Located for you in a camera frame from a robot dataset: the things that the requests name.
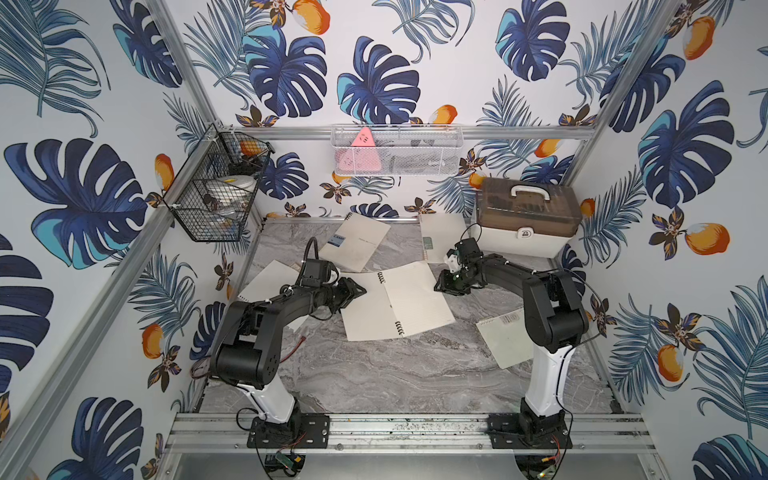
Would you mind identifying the black wire basket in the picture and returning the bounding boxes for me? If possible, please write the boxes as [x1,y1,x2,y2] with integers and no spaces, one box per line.
[161,124,275,243]

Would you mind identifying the white storage box brown lid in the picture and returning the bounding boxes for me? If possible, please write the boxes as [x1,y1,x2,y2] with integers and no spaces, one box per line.
[468,178,582,259]

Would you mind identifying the B5 spiral notebook blue label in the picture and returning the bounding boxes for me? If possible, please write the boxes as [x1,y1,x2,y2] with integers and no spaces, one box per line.
[341,261,455,342]

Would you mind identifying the large cream spiral notebook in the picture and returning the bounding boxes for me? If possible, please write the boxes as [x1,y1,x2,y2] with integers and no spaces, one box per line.
[319,213,390,273]

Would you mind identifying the torn cream page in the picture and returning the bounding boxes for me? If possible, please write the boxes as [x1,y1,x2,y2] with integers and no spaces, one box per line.
[476,308,534,369]
[237,260,299,303]

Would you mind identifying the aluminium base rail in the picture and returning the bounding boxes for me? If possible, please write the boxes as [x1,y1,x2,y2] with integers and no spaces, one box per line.
[165,413,656,455]

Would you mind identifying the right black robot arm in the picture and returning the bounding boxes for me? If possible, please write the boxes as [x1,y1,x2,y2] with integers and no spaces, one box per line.
[434,238,588,418]

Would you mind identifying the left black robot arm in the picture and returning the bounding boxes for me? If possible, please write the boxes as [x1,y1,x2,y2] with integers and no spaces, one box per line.
[210,277,367,425]

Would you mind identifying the pink triangle ruler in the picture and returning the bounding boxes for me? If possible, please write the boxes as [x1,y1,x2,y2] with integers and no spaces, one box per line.
[336,127,383,176]

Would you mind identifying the clear wall shelf basket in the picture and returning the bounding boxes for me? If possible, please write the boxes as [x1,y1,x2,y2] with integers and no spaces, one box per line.
[330,125,464,177]

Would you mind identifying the cream notebook green label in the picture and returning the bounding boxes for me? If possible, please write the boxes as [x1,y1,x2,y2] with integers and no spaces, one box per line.
[419,213,466,264]

